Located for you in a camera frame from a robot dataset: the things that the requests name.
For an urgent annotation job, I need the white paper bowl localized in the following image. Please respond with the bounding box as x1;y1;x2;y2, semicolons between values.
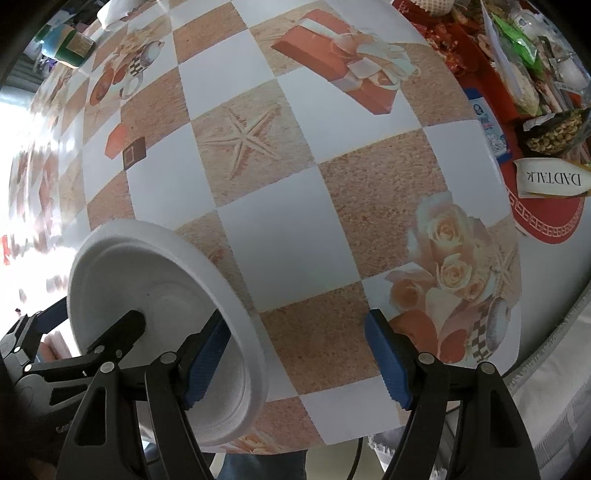
67;219;269;449

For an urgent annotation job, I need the blue jeans leg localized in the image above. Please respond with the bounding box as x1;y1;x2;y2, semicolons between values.
217;450;308;480

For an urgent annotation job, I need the white Dadtalk packet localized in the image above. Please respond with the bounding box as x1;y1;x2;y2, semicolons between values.
514;158;591;198

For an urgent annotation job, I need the green lidded jar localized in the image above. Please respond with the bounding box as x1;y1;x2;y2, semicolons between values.
35;24;96;69

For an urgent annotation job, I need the blue white tissue pack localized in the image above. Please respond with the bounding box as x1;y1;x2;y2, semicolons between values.
465;88;512;164

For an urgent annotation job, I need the bag of nuts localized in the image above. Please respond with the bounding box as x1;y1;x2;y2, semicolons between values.
517;108;590;157

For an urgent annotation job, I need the white crumpled paper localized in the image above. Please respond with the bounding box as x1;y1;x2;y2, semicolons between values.
97;0;154;31

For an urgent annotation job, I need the green snack packet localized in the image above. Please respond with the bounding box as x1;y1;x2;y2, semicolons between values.
492;13;543;74

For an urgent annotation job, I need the red round tray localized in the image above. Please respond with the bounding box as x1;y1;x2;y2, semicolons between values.
392;1;590;244

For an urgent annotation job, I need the white foam fruit net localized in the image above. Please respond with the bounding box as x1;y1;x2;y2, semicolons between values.
413;0;455;17

